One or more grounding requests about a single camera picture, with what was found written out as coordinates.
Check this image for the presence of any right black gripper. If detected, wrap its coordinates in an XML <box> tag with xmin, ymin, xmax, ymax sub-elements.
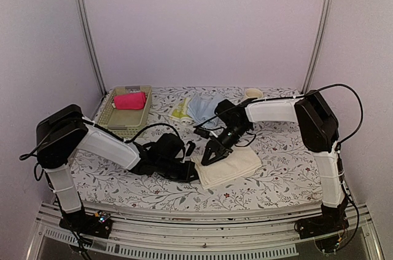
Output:
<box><xmin>201</xmin><ymin>124</ymin><xmax>250</xmax><ymax>166</ymax></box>

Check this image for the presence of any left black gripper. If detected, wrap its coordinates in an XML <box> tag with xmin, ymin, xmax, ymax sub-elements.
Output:
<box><xmin>157</xmin><ymin>158</ymin><xmax>200</xmax><ymax>183</ymax></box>

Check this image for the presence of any cream towel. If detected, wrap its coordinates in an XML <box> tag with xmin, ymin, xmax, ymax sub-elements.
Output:
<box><xmin>191</xmin><ymin>146</ymin><xmax>262</xmax><ymax>190</ymax></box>

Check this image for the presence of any pink towel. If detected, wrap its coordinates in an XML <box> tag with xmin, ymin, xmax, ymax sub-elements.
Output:
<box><xmin>114</xmin><ymin>92</ymin><xmax>146</xmax><ymax>110</ymax></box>

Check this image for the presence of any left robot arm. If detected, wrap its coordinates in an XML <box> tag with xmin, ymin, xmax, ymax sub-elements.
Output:
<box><xmin>34</xmin><ymin>104</ymin><xmax>198</xmax><ymax>232</ymax></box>

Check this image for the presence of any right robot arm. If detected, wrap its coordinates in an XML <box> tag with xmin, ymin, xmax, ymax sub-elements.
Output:
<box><xmin>201</xmin><ymin>91</ymin><xmax>348</xmax><ymax>233</ymax></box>

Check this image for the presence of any blue rolled towel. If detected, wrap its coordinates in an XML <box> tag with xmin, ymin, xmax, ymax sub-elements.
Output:
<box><xmin>187</xmin><ymin>94</ymin><xmax>224</xmax><ymax>129</ymax></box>

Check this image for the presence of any green white towel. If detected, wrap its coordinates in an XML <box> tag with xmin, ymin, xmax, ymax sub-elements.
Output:
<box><xmin>169</xmin><ymin>98</ymin><xmax>194</xmax><ymax>126</ymax></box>

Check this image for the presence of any cream ceramic mug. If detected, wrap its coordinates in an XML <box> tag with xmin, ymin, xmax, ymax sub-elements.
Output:
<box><xmin>244</xmin><ymin>88</ymin><xmax>264</xmax><ymax>99</ymax></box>

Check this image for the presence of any green plastic basket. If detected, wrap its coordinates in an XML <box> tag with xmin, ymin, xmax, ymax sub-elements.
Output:
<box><xmin>93</xmin><ymin>85</ymin><xmax>152</xmax><ymax>138</ymax></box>

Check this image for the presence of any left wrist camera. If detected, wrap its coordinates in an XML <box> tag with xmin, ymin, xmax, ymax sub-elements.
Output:
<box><xmin>184</xmin><ymin>141</ymin><xmax>196</xmax><ymax>159</ymax></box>

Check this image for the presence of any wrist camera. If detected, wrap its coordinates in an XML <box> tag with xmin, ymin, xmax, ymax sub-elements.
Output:
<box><xmin>194</xmin><ymin>127</ymin><xmax>218</xmax><ymax>140</ymax></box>
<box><xmin>184</xmin><ymin>141</ymin><xmax>196</xmax><ymax>159</ymax></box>

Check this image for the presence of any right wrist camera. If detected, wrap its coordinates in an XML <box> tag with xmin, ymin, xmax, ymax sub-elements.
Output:
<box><xmin>194</xmin><ymin>127</ymin><xmax>218</xmax><ymax>140</ymax></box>

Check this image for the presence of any left black cable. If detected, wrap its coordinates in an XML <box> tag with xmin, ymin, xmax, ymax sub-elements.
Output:
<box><xmin>18</xmin><ymin>123</ymin><xmax>182</xmax><ymax>181</ymax></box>

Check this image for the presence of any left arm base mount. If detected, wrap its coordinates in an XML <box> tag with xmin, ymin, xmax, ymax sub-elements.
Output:
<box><xmin>59</xmin><ymin>210</ymin><xmax>113</xmax><ymax>239</ymax></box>

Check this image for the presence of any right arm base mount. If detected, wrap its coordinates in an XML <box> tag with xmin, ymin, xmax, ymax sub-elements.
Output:
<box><xmin>294</xmin><ymin>215</ymin><xmax>349</xmax><ymax>254</ymax></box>

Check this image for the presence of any right aluminium post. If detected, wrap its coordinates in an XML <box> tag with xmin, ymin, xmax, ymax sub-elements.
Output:
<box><xmin>302</xmin><ymin>0</ymin><xmax>332</xmax><ymax>93</ymax></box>

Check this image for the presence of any aluminium post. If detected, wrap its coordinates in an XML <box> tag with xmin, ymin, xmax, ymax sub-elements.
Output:
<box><xmin>75</xmin><ymin>0</ymin><xmax>107</xmax><ymax>96</ymax></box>
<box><xmin>302</xmin><ymin>0</ymin><xmax>332</xmax><ymax>93</ymax></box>

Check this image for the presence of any left aluminium post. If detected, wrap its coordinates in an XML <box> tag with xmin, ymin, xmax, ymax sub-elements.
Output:
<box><xmin>75</xmin><ymin>0</ymin><xmax>107</xmax><ymax>96</ymax></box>

